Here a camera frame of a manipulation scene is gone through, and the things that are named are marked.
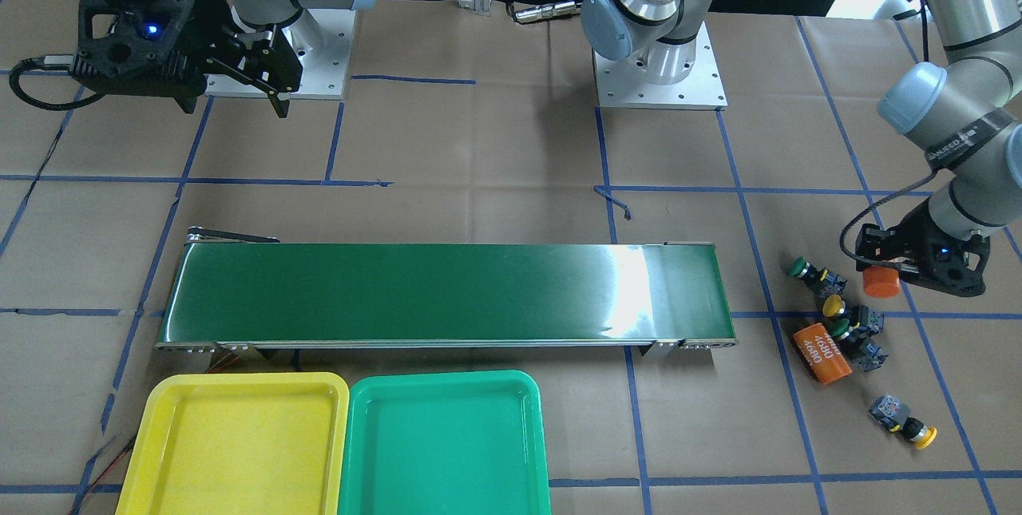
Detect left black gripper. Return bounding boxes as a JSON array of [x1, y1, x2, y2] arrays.
[[854, 200, 971, 272]]

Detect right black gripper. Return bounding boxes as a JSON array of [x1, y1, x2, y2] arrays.
[[204, 0, 303, 119]]

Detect orange 4680 cylinder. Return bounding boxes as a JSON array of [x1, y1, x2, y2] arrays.
[[862, 265, 901, 298], [792, 322, 853, 386]]

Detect green push button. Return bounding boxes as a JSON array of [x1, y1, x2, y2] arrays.
[[827, 319, 888, 372], [787, 256, 848, 299]]

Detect yellow push button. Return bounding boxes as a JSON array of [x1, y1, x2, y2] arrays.
[[866, 394, 938, 450], [822, 294, 885, 336]]

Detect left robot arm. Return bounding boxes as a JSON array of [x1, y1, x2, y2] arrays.
[[846, 0, 1020, 279]]

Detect green conveyor belt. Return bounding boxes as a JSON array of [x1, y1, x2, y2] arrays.
[[156, 230, 738, 354]]

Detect yellow plastic tray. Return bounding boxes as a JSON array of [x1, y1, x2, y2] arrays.
[[117, 372, 349, 514]]

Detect green plastic tray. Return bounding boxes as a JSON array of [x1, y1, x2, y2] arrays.
[[337, 370, 552, 514]]

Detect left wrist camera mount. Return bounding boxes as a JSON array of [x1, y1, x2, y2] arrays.
[[893, 200, 992, 298]]

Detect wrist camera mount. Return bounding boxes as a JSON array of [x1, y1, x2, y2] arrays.
[[69, 0, 212, 113], [893, 200, 992, 298]]

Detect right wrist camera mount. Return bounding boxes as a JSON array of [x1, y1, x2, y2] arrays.
[[69, 0, 212, 113]]

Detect silver cable connector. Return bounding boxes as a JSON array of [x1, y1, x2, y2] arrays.
[[506, 1, 580, 25]]

